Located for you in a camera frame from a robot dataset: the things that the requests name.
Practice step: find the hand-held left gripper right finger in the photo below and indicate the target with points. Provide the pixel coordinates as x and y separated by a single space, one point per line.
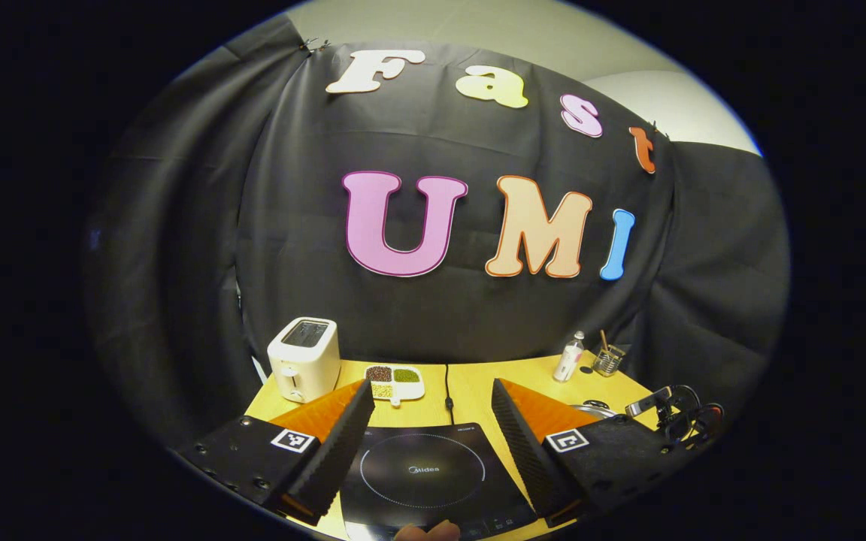
523 451

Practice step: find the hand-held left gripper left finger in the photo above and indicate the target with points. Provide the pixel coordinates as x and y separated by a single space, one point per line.
343 451

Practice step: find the stainless steel pot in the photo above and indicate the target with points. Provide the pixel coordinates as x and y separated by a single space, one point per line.
598 411

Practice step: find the black induction cooktop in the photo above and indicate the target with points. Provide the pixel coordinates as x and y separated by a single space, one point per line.
403 496

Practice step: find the white divided bean plate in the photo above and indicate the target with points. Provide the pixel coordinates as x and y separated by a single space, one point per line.
395 382

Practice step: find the clear bottle with pink label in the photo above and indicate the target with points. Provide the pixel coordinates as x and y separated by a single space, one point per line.
568 359

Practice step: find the white toaster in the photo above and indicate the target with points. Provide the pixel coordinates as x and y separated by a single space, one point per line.
304 361

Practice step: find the black backdrop cloth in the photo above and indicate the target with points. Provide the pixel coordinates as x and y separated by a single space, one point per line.
290 225

